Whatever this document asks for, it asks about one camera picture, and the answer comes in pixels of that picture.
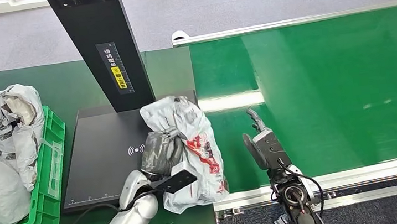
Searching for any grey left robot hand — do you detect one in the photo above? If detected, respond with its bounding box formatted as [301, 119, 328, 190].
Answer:
[137, 127, 190, 181]

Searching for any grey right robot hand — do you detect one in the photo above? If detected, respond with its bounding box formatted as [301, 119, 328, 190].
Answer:
[239, 106, 272, 173]

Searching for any grey poly mailer red print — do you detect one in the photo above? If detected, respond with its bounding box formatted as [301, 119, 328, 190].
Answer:
[138, 91, 231, 218]

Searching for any green conveyor belt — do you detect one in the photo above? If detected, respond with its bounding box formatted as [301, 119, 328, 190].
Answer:
[186, 3, 397, 196]

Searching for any white conveyor end cap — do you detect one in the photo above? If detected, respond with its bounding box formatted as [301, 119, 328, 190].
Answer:
[170, 29, 190, 43]

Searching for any black yellow label sticker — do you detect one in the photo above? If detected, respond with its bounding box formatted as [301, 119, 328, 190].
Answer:
[95, 40, 135, 97]

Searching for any green plastic crate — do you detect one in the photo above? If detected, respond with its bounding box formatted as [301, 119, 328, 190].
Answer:
[0, 103, 76, 224]

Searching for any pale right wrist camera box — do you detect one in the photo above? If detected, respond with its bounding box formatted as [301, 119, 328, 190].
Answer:
[251, 127, 293, 172]

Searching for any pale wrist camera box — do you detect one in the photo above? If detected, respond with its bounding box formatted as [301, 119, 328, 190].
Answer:
[148, 159, 200, 197]
[251, 127, 293, 172]

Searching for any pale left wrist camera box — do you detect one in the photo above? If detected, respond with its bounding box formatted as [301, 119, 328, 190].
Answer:
[148, 159, 200, 197]

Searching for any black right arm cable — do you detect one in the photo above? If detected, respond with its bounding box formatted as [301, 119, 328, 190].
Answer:
[279, 155, 327, 224]

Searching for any small metal rail clamp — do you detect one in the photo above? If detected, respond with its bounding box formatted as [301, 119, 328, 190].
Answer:
[214, 206, 245, 221]

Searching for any wide aluminium conveyor rail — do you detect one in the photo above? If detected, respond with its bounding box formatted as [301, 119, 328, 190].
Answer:
[209, 157, 397, 223]

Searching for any thin aluminium conveyor rail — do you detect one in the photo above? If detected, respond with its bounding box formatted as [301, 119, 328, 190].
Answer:
[169, 0, 397, 49]

